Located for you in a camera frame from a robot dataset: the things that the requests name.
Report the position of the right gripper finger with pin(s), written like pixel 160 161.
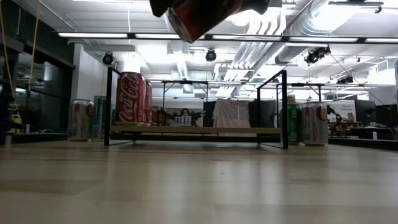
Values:
pixel 256 6
pixel 161 7

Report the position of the red Coca-Cola can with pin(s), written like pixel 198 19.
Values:
pixel 130 99
pixel 149 102
pixel 202 15

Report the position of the blue-tab silver can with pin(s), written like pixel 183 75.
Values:
pixel 99 118

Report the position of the silver Diet Coke can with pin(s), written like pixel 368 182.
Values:
pixel 79 121
pixel 314 124

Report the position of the neighbour station robot arm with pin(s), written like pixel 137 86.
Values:
pixel 199 116
pixel 335 119
pixel 163 117

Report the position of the round black ceiling spotlight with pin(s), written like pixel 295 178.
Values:
pixel 211 55
pixel 108 58

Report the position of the linear ceiling light fixture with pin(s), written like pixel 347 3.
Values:
pixel 93 35

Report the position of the black track spotlight cluster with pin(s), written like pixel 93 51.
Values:
pixel 345 80
pixel 317 55

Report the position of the person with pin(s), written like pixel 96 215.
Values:
pixel 185 112

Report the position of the dark grey partition panel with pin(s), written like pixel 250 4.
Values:
pixel 269 113

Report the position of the white cloth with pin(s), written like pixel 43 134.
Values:
pixel 231 113

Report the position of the neighbour station drink cans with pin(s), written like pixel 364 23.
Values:
pixel 183 120

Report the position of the green soda can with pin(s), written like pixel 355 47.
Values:
pixel 294 124

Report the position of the white sign board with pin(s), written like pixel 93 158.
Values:
pixel 343 109

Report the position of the small white cup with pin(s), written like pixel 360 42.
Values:
pixel 7 139

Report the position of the silver ventilation duct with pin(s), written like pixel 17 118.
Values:
pixel 292 51

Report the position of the neighbour station black frame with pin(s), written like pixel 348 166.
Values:
pixel 186 82
pixel 298 84

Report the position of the wooden shelf black metal frame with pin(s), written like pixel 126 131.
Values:
pixel 192 129

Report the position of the black aluminium rig frame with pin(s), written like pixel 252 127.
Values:
pixel 357 143

